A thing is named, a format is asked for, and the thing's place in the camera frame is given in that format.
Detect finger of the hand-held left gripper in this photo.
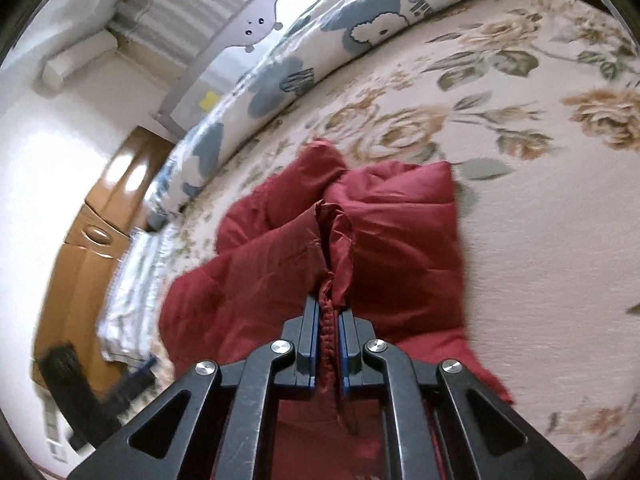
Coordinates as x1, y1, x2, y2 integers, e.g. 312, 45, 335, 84
117, 355, 157, 402

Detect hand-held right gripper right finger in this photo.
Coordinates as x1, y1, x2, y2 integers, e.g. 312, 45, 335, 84
338, 310, 588, 480

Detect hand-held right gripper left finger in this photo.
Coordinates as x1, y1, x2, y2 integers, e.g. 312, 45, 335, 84
65, 299, 321, 480

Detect red quilted jacket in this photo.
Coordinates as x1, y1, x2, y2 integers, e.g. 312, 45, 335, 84
159, 140, 516, 480

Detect grey striped pillow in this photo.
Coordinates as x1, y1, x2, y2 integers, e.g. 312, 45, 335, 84
97, 225, 186, 361

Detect wooden headboard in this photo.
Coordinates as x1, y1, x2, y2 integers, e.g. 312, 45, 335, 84
30, 127, 176, 401

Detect floral beige blanket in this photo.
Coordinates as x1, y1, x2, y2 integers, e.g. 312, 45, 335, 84
97, 0, 640, 480

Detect white air conditioner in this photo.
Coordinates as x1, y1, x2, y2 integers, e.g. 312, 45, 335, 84
40, 30, 118, 92

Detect white duvet with blue flowers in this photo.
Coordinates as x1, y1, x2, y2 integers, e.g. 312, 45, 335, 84
145, 0, 556, 221

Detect grey striped curtain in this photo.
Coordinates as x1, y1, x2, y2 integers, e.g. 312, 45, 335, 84
107, 0, 281, 68

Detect grey bed guard rail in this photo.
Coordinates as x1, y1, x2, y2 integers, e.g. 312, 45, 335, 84
154, 0, 401, 138

